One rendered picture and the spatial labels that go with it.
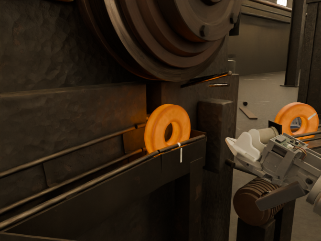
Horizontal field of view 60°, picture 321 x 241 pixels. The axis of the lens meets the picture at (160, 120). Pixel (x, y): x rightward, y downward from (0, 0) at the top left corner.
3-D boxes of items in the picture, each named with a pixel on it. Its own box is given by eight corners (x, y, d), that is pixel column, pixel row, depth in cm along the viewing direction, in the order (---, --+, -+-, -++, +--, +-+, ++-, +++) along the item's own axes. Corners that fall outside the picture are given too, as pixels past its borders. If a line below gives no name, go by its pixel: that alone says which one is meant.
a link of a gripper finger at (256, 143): (240, 118, 64) (277, 137, 59) (231, 140, 67) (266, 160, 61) (233, 120, 62) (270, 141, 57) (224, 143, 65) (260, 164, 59)
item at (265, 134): (246, 144, 99) (245, 128, 98) (269, 140, 101) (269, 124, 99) (254, 149, 94) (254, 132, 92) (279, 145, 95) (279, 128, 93)
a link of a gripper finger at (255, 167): (245, 147, 61) (282, 169, 56) (242, 153, 62) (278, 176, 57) (234, 152, 58) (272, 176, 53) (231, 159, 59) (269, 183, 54)
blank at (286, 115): (285, 152, 102) (291, 156, 98) (265, 120, 97) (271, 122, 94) (318, 127, 102) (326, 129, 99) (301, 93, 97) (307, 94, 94)
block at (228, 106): (193, 167, 98) (195, 99, 93) (206, 160, 104) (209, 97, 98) (219, 176, 91) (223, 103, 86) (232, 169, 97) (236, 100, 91)
